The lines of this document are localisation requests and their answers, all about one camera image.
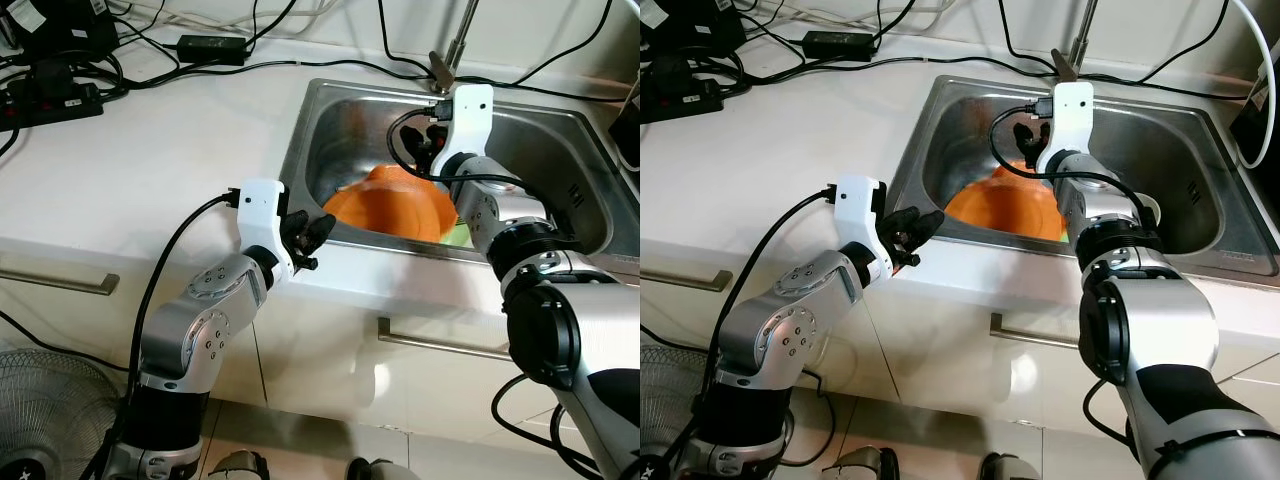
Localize orange plastic bowl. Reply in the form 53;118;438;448
360;163;441;201
985;158;1051;196

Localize orange plastic plate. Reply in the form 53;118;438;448
944;178;1069;244
322;180;459;244

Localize stainless steel faucet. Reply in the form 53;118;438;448
1050;0;1099;83
428;0;481;94

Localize stainless steel sink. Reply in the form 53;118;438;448
278;78;641;269
885;75;1280;286

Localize black power brick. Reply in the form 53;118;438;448
803;30;878;61
177;35;250;67

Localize black box device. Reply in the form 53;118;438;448
1230;45;1280;169
608;80;641;169

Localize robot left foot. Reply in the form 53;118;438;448
205;450;269;480
828;446;901;480

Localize black power strip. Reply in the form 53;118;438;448
0;80;106;131
640;72;728;123

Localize black device white labels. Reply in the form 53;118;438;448
640;0;749;56
0;0;123;63

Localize grey floor fan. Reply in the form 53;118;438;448
0;348;123;480
640;345;723;480

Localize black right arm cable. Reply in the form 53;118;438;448
988;100;1161;226
387;105;531;196

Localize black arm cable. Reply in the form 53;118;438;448
95;190;241;480
690;185;841;471
387;105;531;196
988;100;1161;226

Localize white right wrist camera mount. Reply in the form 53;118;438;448
1036;82;1094;173
437;85;497;179

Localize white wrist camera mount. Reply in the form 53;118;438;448
437;85;497;179
1036;82;1094;173
833;173;891;286
228;178;297;288

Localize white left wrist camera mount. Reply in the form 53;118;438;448
228;178;297;288
833;173;891;286

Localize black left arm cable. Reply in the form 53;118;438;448
690;185;841;471
95;190;241;480

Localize silver drawer handle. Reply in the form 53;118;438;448
990;313;1091;353
640;266;734;297
377;318;513;363
0;265;121;298

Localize thick white cable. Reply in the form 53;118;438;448
1228;0;1280;171

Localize black robot body cable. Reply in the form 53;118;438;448
490;372;606;480
1082;376;1151;456

